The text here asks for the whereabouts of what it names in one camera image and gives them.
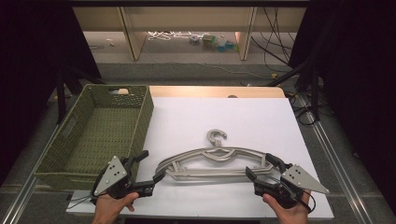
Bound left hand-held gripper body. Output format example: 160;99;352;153
92;155;140;200

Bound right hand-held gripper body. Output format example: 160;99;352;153
253;162;331;209

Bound grey plastic clothes hanger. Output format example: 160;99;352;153
154;129;276;181
157;147;275;182
155;146;275;180

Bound green woven basket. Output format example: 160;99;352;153
34;83;155;191

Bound person's left hand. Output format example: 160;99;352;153
92;191;140;224

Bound person's right hand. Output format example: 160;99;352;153
262;189;312;224

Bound black metal stand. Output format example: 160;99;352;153
267;59;322;123
55;64;106;125

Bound black curtain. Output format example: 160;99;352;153
289;0;396;216
0;0;103;185

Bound colourful toy pile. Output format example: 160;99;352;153
188;33;239;53

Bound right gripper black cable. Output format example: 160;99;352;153
298;189;317;215

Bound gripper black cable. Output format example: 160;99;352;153
66;192;98;210
298;189;317;215

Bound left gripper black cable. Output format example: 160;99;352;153
66;192;98;210

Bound aluminium floor rail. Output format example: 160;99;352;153
0;124;64;224
297;92;376;224

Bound thin yellowish floor cable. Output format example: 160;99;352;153
199;62;278;80

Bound white tangled cord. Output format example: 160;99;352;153
147;30;194;42

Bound black hanging cables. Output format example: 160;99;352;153
250;6;301;73

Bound light wooden desk frame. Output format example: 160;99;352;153
72;6;307;62

